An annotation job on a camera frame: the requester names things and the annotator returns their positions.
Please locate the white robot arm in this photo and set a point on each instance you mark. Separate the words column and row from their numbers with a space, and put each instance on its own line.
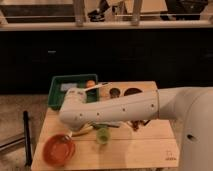
column 192, row 105

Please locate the dark maroon bowl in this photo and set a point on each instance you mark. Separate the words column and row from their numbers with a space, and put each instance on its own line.
column 131, row 91

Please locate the red orange bowl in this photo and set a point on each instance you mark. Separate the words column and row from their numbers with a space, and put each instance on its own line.
column 58, row 150

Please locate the white spatula brush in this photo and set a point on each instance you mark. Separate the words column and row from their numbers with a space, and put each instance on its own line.
column 96, row 86

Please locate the small metal cup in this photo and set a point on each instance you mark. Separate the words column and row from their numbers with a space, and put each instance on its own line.
column 115, row 92

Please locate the orange fruit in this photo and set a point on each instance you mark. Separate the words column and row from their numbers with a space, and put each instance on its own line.
column 90, row 83

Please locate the green vegetable piece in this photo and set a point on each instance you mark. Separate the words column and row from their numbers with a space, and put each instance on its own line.
column 98, row 126

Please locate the grey sponge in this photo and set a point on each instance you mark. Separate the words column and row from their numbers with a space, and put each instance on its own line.
column 67, row 86

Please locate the green plastic cup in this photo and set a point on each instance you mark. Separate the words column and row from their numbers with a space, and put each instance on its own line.
column 103, row 136

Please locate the green plastic tray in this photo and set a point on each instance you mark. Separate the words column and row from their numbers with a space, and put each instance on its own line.
column 56, row 96

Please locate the black pole stand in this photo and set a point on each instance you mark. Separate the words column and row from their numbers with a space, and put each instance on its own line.
column 27, row 139

